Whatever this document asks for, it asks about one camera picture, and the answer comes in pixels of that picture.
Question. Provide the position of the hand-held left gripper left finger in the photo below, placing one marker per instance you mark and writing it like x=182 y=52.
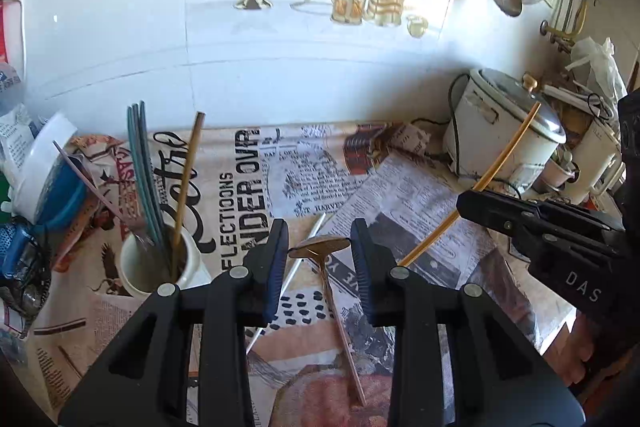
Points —
x=277 y=267

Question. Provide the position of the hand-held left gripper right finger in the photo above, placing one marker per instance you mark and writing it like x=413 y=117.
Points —
x=361 y=267

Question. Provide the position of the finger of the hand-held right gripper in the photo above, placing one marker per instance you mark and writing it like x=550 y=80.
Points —
x=500 y=214
x=580 y=221

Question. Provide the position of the gold chopstick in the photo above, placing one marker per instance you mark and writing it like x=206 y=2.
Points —
x=487 y=179

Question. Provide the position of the white ceramic cup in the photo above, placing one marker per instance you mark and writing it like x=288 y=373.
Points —
x=192 y=262

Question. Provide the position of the brown wooden chopstick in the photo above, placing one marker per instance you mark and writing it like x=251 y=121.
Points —
x=187 y=187

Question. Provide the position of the person's right hand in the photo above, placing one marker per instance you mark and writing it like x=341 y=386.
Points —
x=582 y=357

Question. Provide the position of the gold spoon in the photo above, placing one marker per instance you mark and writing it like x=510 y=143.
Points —
x=320 y=246

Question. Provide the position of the white chopstick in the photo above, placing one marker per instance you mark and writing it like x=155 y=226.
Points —
x=313 y=235

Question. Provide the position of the small white mug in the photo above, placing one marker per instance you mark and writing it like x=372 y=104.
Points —
x=557 y=172

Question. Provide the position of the white electric kettle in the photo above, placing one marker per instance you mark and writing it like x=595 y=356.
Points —
x=592 y=162

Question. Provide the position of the white rice cooker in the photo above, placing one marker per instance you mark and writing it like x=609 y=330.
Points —
x=495 y=127

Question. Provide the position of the newspaper print tablecloth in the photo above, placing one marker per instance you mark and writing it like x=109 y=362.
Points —
x=320 y=177

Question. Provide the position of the clear plastic bag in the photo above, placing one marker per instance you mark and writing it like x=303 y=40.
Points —
x=597 y=67

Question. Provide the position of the brass faucet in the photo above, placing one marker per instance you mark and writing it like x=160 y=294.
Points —
x=565 y=27

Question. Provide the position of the blue plastic container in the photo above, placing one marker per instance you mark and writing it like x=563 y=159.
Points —
x=55 y=192

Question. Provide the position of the blue mesh object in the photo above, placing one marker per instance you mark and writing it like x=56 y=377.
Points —
x=17 y=257

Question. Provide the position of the red and white packet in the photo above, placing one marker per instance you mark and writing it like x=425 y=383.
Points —
x=10 y=32

